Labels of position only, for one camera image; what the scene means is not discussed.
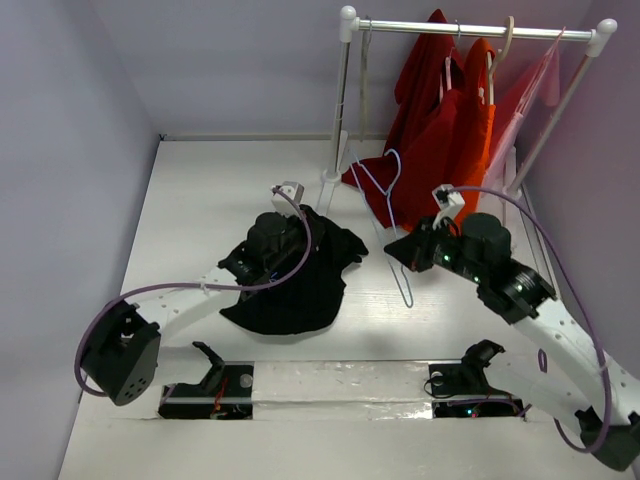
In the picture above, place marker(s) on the dark red hanging shirt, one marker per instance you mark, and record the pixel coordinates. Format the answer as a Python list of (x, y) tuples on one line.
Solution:
[(398, 184)]

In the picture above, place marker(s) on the black t shirt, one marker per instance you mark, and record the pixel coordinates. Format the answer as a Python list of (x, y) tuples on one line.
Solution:
[(303, 298)]

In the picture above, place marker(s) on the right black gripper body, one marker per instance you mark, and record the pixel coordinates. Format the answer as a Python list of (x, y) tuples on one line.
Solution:
[(422, 247)]

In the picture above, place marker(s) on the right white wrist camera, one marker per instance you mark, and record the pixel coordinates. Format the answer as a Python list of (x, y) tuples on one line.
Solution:
[(449, 202)]

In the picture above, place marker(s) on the pink hanging shirt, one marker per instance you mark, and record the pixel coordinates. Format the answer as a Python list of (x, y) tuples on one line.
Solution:
[(539, 82)]

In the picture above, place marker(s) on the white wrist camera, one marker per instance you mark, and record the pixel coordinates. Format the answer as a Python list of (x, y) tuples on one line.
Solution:
[(449, 202), (287, 196)]

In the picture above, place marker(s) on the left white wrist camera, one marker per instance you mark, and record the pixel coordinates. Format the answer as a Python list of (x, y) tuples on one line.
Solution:
[(287, 196)]

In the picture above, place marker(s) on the beige plastic hanger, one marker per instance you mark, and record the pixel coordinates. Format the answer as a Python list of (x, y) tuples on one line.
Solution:
[(364, 84)]

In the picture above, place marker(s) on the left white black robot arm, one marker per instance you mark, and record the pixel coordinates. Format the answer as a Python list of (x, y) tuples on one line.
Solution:
[(123, 351)]

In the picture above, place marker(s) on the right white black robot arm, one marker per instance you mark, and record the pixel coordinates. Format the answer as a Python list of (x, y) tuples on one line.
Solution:
[(599, 403)]

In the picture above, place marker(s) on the pink white hanger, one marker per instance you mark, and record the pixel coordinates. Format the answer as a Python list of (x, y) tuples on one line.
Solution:
[(452, 74)]

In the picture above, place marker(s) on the orange hanging shirt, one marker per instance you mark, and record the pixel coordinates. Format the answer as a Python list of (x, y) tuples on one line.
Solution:
[(471, 139)]

